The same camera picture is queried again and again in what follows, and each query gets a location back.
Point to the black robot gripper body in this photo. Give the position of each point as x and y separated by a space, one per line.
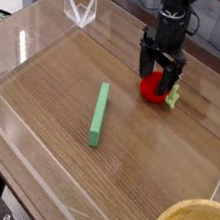
172 57

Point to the red plush fruit green leaves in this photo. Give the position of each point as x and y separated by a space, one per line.
148 89

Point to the green rectangular block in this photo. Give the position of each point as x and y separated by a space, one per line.
98 116

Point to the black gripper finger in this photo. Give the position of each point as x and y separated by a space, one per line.
146 62
166 80

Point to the clear acrylic enclosure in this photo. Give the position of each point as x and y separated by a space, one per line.
54 57

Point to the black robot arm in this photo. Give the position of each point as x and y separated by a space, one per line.
163 44

